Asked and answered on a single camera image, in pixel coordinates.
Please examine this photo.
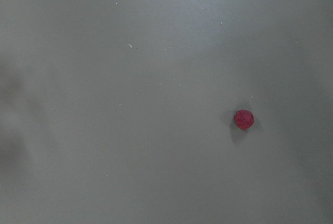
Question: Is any red strawberry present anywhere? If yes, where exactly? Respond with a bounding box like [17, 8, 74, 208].
[234, 109, 254, 130]

